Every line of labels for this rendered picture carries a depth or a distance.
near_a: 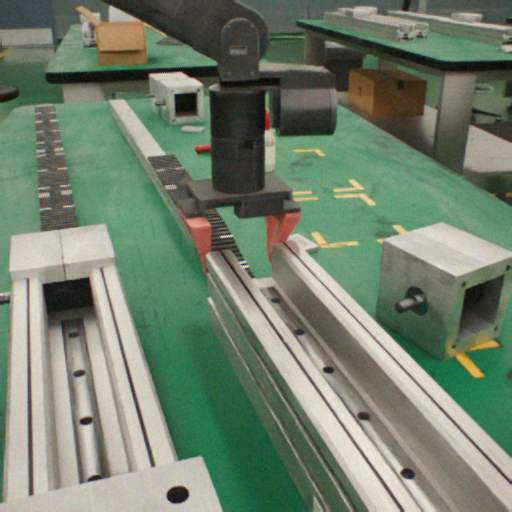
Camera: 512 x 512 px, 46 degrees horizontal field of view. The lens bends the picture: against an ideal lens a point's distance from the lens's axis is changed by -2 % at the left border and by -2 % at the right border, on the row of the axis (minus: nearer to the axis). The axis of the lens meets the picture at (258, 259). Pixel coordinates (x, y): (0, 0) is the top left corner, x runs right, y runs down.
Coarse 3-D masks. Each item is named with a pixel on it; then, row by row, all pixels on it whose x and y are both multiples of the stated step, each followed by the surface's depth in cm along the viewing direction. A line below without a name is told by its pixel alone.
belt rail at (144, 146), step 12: (120, 108) 154; (120, 120) 145; (132, 120) 142; (132, 132) 131; (144, 132) 131; (132, 144) 129; (144, 144) 122; (156, 144) 122; (144, 156) 115; (144, 168) 116; (156, 180) 107; (168, 204) 97; (180, 216) 89; (192, 240) 84
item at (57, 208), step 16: (48, 112) 149; (48, 128) 133; (48, 144) 121; (48, 160) 111; (64, 160) 111; (48, 176) 102; (64, 176) 102; (48, 192) 95; (64, 192) 95; (48, 208) 88; (64, 208) 88; (48, 224) 83; (64, 224) 83
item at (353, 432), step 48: (240, 288) 55; (288, 288) 62; (336, 288) 55; (240, 336) 54; (288, 336) 48; (336, 336) 52; (384, 336) 48; (288, 384) 43; (336, 384) 47; (384, 384) 45; (432, 384) 42; (288, 432) 45; (336, 432) 38; (384, 432) 42; (432, 432) 39; (480, 432) 38; (336, 480) 37; (384, 480) 34; (432, 480) 40; (480, 480) 35
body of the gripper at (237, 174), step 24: (216, 144) 61; (264, 144) 63; (216, 168) 63; (240, 168) 62; (264, 168) 64; (192, 192) 64; (216, 192) 63; (240, 192) 63; (264, 192) 63; (288, 192) 64
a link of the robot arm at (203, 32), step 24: (120, 0) 54; (144, 0) 54; (168, 0) 54; (192, 0) 54; (216, 0) 54; (168, 24) 55; (192, 24) 55; (216, 24) 55; (264, 24) 56; (192, 48) 56; (216, 48) 56; (264, 48) 56
